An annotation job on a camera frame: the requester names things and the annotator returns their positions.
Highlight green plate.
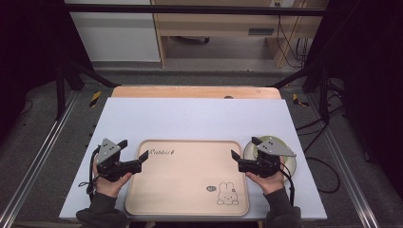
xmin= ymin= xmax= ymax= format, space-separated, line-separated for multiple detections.
xmin=242 ymin=135 xmax=297 ymax=182

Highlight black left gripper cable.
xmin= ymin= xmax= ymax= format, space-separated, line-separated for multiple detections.
xmin=78 ymin=147 xmax=100 ymax=202

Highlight black cables behind desk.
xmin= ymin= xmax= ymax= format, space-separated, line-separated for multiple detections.
xmin=276 ymin=14 xmax=311 ymax=69

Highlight white cabinet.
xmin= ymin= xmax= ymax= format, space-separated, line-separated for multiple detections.
xmin=64 ymin=0 xmax=162 ymax=63

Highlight black curtain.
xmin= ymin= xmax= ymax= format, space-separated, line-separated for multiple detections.
xmin=303 ymin=0 xmax=403 ymax=200
xmin=0 ymin=0 xmax=95 ymax=141

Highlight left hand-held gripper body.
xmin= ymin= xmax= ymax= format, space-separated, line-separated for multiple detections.
xmin=94 ymin=138 xmax=143 ymax=183

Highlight black floor cable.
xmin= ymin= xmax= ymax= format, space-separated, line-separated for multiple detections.
xmin=295 ymin=104 xmax=347 ymax=195

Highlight black metal stand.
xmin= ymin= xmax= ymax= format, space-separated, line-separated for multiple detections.
xmin=271 ymin=62 xmax=331 ymax=125
xmin=54 ymin=59 xmax=119 ymax=122

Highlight wooden desk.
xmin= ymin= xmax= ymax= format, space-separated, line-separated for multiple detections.
xmin=150 ymin=0 xmax=329 ymax=68

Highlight beige tray with rabbit print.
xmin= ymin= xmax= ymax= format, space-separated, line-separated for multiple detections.
xmin=125 ymin=139 xmax=250 ymax=218

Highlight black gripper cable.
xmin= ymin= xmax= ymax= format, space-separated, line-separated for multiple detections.
xmin=278 ymin=161 xmax=297 ymax=208
xmin=78 ymin=147 xmax=100 ymax=202

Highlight person's left hand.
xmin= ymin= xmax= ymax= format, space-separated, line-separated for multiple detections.
xmin=92 ymin=158 xmax=133 ymax=200

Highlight aluminium floor rail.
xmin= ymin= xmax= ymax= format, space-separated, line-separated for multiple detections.
xmin=307 ymin=94 xmax=380 ymax=228
xmin=0 ymin=90 xmax=80 ymax=228

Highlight wooden table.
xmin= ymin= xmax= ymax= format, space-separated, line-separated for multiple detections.
xmin=111 ymin=85 xmax=282 ymax=100

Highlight yellow black tape marker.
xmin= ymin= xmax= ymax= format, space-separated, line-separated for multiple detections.
xmin=292 ymin=92 xmax=311 ymax=108
xmin=88 ymin=90 xmax=103 ymax=108

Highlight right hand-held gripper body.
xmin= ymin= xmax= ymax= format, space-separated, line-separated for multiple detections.
xmin=238 ymin=139 xmax=297 ymax=179

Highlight black horizontal frame bar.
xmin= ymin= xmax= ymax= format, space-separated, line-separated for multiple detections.
xmin=63 ymin=3 xmax=328 ymax=17

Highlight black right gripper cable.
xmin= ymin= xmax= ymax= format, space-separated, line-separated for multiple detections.
xmin=278 ymin=161 xmax=297 ymax=208

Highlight person's right hand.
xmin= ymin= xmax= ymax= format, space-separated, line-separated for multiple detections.
xmin=245 ymin=161 xmax=286 ymax=196

